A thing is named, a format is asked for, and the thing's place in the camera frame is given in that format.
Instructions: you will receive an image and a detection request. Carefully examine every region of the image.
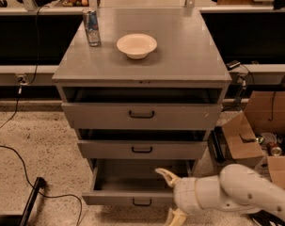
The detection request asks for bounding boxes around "grey drawer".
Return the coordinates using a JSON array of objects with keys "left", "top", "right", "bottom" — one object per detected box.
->
[
  {"left": 78, "top": 140, "right": 207, "bottom": 159},
  {"left": 62, "top": 103, "right": 222, "bottom": 130},
  {"left": 82, "top": 159, "right": 196, "bottom": 207}
]

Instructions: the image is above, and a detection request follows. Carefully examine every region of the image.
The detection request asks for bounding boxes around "grey bottom drawer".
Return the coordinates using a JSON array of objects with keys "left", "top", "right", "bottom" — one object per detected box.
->
[{"left": 82, "top": 159, "right": 196, "bottom": 207}]

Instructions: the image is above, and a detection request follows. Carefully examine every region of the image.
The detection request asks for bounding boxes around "grey top drawer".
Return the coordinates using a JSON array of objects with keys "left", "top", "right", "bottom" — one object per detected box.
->
[{"left": 62, "top": 103, "right": 222, "bottom": 130}]

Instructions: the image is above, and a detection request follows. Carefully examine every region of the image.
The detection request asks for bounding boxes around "small black device on ledge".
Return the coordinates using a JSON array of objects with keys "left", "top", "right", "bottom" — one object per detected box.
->
[{"left": 226, "top": 60, "right": 241, "bottom": 71}]

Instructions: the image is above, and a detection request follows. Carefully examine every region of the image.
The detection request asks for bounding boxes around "red can in box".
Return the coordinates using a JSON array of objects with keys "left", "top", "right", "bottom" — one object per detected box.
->
[{"left": 266, "top": 142, "right": 282, "bottom": 156}]

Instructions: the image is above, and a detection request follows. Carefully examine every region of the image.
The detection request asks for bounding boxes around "black hanging cable left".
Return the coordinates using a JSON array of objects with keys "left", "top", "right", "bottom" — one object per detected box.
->
[{"left": 0, "top": 5, "right": 51, "bottom": 140}]

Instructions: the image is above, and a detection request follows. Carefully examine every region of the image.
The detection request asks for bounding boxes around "grey metal drawer cabinet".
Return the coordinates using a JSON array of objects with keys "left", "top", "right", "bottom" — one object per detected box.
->
[{"left": 51, "top": 7, "right": 232, "bottom": 174}]

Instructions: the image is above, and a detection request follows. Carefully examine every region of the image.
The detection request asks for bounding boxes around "black floor cable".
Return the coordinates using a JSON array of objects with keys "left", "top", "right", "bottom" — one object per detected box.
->
[{"left": 0, "top": 143, "right": 84, "bottom": 226}]

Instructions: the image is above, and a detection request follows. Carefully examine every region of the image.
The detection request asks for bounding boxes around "black bar beside cabinet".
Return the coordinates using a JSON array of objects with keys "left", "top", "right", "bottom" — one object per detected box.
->
[{"left": 211, "top": 130, "right": 226, "bottom": 163}]

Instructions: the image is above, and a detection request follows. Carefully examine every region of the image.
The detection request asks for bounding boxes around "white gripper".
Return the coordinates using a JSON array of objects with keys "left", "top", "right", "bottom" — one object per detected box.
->
[{"left": 155, "top": 168, "right": 199, "bottom": 226}]

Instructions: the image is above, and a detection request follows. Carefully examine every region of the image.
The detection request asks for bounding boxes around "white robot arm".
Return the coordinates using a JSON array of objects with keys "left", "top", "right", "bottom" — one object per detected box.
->
[{"left": 155, "top": 164, "right": 285, "bottom": 226}]

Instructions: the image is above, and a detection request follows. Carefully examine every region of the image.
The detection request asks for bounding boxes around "brown cardboard box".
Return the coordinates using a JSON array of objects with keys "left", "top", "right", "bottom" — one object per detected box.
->
[{"left": 221, "top": 90, "right": 285, "bottom": 190}]

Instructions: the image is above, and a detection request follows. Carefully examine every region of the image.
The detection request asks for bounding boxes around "blue silver drink can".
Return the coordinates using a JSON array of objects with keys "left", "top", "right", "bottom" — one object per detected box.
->
[{"left": 83, "top": 9, "right": 101, "bottom": 47}]

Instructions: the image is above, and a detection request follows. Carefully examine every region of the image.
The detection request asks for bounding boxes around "grey middle drawer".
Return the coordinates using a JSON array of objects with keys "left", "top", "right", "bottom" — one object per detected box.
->
[{"left": 78, "top": 140, "right": 207, "bottom": 159}]

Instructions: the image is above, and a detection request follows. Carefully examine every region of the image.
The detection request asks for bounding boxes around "black metal floor stand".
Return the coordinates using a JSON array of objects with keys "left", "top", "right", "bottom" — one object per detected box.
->
[{"left": 0, "top": 177, "right": 46, "bottom": 226}]

